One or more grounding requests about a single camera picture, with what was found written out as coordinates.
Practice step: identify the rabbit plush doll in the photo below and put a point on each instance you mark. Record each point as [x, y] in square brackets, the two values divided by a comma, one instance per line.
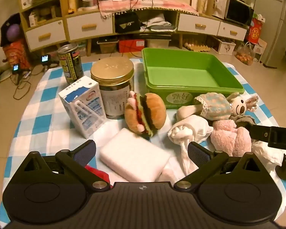
[214, 107]

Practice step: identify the white blue milk carton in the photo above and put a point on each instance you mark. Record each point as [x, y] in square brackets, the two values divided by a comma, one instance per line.
[85, 109]

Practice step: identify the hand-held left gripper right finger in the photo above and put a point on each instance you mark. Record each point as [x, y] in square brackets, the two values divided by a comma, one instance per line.
[198, 153]

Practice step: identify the small camera with screen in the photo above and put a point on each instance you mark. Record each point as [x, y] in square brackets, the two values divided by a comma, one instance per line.
[45, 59]
[15, 68]

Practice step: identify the red gift bag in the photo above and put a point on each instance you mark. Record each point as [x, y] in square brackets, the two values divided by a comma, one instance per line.
[255, 31]

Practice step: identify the blue white checked cloth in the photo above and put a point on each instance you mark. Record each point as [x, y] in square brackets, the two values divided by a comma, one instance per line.
[50, 128]

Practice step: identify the black handbag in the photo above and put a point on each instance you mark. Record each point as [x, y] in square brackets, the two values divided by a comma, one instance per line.
[127, 22]

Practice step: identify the white tights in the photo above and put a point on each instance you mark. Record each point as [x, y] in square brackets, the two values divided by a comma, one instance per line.
[193, 126]

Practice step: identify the silver refrigerator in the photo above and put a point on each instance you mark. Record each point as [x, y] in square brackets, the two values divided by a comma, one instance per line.
[274, 28]

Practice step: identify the red box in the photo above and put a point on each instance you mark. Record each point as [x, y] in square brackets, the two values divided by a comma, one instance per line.
[132, 45]

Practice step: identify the egg tray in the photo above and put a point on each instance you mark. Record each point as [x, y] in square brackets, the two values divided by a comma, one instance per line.
[196, 46]

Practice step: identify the white cut-out storage box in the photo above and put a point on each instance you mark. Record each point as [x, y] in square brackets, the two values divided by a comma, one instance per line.
[225, 46]

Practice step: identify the glass jar gold lid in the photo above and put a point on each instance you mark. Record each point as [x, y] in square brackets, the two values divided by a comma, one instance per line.
[112, 95]

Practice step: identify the bag of oranges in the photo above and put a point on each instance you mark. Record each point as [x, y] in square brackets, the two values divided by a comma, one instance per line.
[245, 54]

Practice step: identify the pile of folded clothes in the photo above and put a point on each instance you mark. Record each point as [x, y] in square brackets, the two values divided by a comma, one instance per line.
[159, 23]

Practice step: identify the purple ball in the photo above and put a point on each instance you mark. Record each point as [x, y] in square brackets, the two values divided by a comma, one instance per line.
[13, 32]

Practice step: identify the white sponge block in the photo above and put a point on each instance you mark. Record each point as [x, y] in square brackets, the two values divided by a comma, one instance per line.
[133, 155]

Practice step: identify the pink cloth runner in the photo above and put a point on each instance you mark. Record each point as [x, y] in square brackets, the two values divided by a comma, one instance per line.
[124, 6]

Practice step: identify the black microwave oven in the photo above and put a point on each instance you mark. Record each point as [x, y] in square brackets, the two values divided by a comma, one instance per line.
[239, 12]

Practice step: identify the white cabinet drawer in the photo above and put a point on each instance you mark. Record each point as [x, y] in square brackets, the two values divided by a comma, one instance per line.
[232, 31]
[199, 23]
[89, 26]
[45, 35]

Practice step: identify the red santa hat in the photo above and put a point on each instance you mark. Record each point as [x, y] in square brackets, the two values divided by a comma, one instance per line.
[97, 171]

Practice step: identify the pink fluffy plush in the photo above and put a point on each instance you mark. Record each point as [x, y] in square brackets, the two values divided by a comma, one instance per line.
[228, 136]

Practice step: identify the drink can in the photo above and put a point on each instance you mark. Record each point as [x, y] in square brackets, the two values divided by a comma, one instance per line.
[70, 64]

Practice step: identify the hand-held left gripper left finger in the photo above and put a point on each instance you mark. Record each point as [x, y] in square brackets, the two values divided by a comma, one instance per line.
[85, 150]

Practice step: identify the grey plush toy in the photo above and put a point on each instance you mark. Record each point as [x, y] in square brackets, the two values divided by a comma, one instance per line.
[242, 120]

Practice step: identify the burger plush toy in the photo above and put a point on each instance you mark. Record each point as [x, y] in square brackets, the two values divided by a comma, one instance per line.
[155, 109]

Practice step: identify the white soft cloth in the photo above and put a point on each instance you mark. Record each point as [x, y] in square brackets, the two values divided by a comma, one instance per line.
[267, 155]

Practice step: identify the green plastic bin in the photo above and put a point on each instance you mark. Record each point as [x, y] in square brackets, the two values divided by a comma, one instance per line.
[181, 76]

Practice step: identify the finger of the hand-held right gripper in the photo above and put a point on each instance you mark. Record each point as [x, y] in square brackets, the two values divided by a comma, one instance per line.
[282, 171]
[259, 132]

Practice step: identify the orange printed bag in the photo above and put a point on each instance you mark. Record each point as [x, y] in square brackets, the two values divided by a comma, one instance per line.
[16, 54]

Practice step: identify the wooden cabinet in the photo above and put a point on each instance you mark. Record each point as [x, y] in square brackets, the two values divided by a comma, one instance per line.
[174, 16]

